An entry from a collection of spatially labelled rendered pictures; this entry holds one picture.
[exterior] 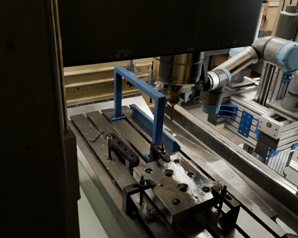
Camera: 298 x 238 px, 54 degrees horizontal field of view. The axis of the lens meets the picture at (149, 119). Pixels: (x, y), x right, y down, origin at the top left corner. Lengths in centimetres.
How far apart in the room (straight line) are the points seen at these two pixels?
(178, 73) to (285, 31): 116
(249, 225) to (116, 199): 52
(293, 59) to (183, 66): 63
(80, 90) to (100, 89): 14
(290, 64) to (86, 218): 118
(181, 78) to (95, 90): 119
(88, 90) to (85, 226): 92
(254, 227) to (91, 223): 75
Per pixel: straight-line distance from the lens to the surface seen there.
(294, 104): 184
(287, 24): 196
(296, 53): 141
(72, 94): 199
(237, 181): 168
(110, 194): 124
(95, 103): 207
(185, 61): 90
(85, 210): 157
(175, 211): 106
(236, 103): 210
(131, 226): 112
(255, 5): 97
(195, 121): 201
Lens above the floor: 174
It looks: 28 degrees down
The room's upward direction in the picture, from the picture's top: 4 degrees clockwise
